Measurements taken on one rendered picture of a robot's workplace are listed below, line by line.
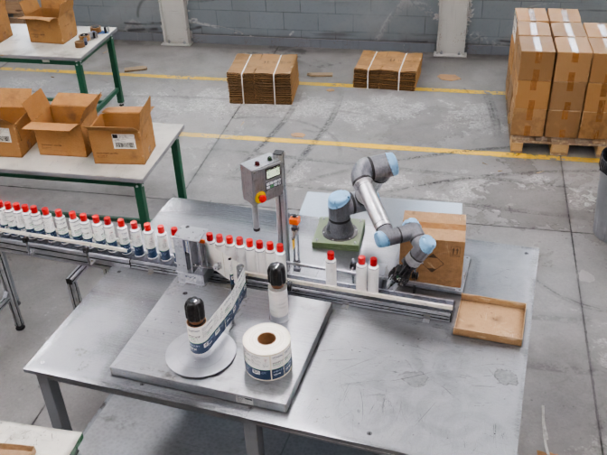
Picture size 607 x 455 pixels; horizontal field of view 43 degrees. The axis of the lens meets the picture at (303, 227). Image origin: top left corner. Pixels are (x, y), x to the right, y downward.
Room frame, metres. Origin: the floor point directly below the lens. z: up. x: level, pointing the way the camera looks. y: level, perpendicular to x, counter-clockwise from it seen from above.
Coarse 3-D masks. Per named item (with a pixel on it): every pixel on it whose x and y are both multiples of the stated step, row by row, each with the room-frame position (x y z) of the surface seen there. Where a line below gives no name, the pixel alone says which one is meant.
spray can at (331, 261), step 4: (328, 252) 2.91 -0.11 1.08; (332, 252) 2.91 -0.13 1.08; (328, 256) 2.90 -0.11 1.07; (332, 256) 2.90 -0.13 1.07; (328, 260) 2.90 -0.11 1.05; (332, 260) 2.90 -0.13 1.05; (328, 264) 2.89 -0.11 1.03; (332, 264) 2.89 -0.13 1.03; (328, 268) 2.89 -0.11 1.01; (332, 268) 2.89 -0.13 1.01; (328, 272) 2.89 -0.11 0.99; (332, 272) 2.89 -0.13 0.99; (328, 276) 2.89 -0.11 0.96; (332, 276) 2.89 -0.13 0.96; (336, 276) 2.91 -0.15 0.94; (328, 280) 2.89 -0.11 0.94; (332, 280) 2.89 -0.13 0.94; (336, 280) 2.91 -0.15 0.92; (328, 284) 2.89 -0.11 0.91; (332, 284) 2.89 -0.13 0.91; (336, 284) 2.90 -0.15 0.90
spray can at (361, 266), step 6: (360, 258) 2.85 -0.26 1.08; (360, 264) 2.85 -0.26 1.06; (366, 264) 2.86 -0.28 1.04; (360, 270) 2.84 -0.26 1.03; (366, 270) 2.85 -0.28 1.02; (360, 276) 2.84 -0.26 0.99; (366, 276) 2.85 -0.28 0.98; (360, 282) 2.84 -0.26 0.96; (366, 282) 2.85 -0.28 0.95; (360, 288) 2.84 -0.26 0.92; (366, 288) 2.85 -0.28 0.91
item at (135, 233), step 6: (132, 222) 3.24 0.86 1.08; (132, 228) 3.23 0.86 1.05; (138, 228) 3.24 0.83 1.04; (132, 234) 3.23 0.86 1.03; (138, 234) 3.23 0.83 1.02; (132, 240) 3.23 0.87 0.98; (138, 240) 3.23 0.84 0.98; (138, 246) 3.22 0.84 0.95; (138, 252) 3.22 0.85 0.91; (144, 252) 3.24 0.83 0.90
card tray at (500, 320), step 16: (464, 304) 2.79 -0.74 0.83; (480, 304) 2.79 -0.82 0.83; (496, 304) 2.78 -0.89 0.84; (512, 304) 2.76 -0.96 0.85; (464, 320) 2.68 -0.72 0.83; (480, 320) 2.67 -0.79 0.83; (496, 320) 2.67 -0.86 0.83; (512, 320) 2.66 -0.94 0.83; (464, 336) 2.57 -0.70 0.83; (480, 336) 2.55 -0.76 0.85; (496, 336) 2.53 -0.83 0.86; (512, 336) 2.56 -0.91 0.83
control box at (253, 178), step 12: (264, 156) 3.15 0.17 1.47; (240, 168) 3.09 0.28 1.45; (252, 168) 3.04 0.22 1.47; (264, 168) 3.06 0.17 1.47; (252, 180) 3.02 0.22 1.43; (264, 180) 3.05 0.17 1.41; (252, 192) 3.02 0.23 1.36; (264, 192) 3.05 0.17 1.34; (276, 192) 3.09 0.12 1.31; (252, 204) 3.03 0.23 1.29
